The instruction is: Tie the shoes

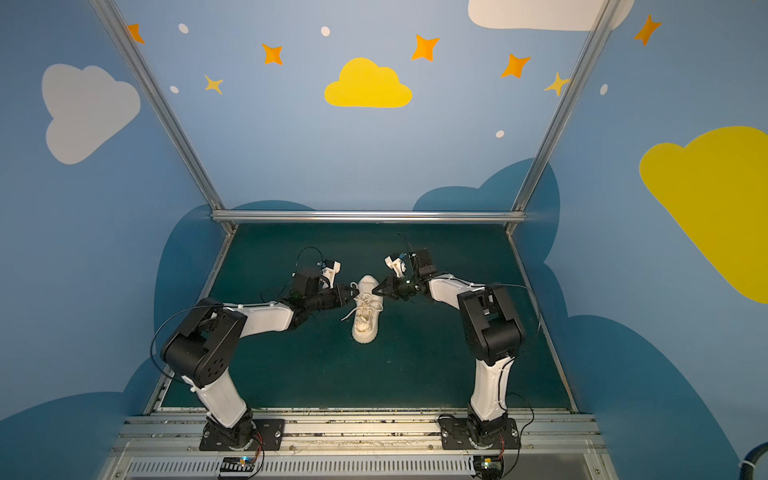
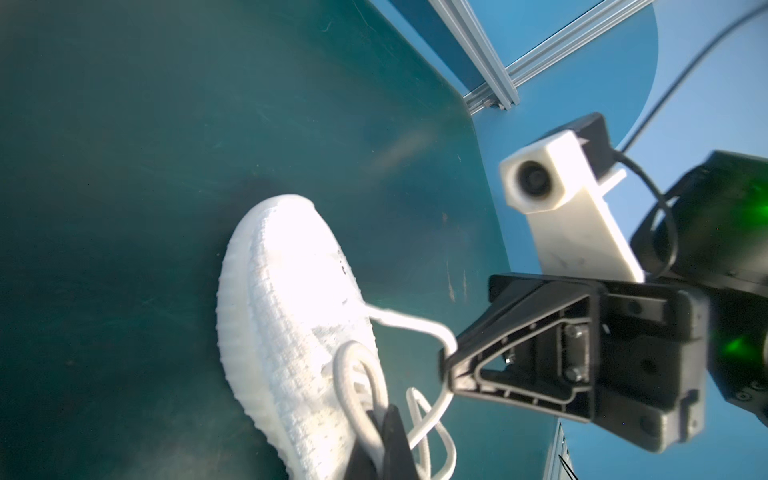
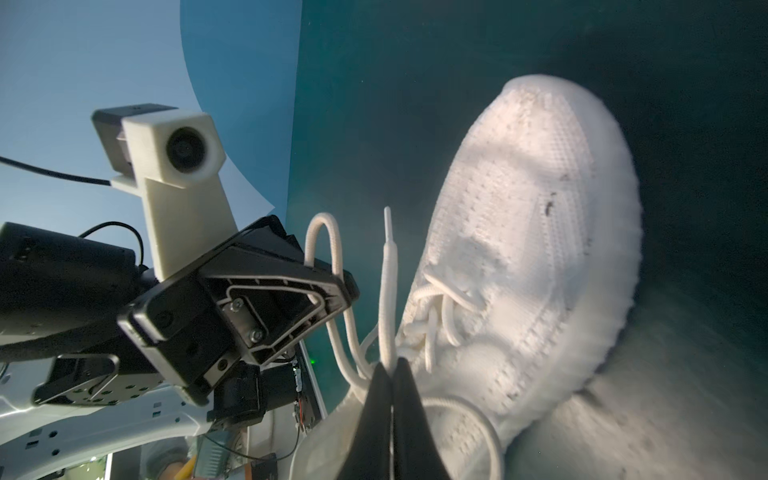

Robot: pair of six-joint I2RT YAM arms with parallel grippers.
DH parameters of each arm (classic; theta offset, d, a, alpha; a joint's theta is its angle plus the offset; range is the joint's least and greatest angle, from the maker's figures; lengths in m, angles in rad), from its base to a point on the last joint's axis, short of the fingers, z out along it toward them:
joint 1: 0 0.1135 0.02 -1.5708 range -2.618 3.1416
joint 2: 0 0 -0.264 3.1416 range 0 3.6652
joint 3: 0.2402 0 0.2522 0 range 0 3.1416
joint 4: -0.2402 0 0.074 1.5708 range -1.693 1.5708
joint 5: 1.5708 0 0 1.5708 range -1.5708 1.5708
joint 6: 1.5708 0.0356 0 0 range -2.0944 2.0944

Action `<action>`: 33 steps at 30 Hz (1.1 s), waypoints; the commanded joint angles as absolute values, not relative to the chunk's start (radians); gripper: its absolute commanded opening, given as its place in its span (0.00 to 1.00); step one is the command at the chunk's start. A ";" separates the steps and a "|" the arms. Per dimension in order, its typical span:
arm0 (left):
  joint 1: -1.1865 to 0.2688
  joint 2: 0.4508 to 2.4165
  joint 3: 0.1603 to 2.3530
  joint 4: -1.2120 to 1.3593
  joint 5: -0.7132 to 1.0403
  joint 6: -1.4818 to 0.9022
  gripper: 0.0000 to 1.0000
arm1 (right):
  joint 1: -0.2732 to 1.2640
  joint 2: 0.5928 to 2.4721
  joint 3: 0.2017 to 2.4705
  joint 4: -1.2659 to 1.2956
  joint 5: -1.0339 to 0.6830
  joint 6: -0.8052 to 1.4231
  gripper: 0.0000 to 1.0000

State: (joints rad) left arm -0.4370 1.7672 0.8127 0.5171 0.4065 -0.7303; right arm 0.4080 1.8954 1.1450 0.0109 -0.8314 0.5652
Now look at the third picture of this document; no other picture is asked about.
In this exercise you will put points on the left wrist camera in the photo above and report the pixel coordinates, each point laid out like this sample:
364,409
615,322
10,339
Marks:
170,158

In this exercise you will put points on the white shoelace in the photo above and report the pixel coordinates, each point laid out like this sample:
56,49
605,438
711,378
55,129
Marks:
359,380

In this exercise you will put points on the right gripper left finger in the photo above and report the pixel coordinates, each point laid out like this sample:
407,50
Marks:
369,455

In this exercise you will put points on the white sneaker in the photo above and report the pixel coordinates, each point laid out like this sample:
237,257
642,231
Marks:
527,276

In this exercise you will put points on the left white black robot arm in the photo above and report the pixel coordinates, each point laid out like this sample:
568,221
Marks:
24,424

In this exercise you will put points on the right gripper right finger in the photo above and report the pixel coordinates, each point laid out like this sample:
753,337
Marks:
415,454

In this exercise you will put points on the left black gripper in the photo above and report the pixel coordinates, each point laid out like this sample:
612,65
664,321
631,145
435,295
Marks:
113,332

